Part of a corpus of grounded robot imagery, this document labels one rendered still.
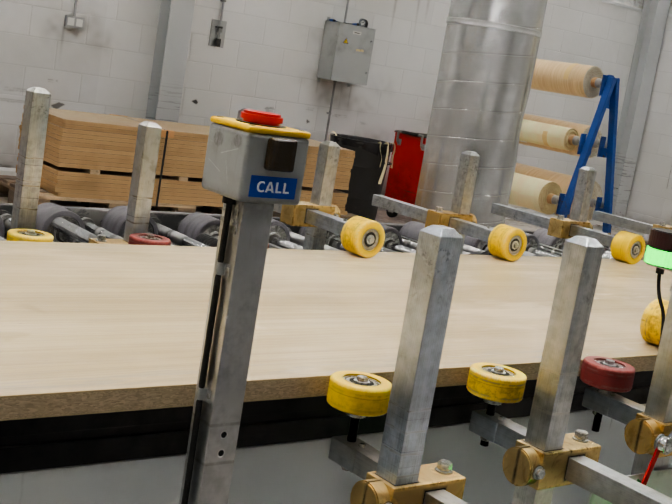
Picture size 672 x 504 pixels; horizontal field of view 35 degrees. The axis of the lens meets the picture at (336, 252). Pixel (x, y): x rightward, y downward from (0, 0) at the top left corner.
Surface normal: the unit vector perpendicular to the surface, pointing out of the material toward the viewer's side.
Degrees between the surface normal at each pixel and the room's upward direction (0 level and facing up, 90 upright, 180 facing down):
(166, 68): 90
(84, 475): 90
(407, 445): 90
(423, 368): 90
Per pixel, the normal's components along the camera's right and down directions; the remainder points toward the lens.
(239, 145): -0.78, -0.02
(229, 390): 0.60, 0.23
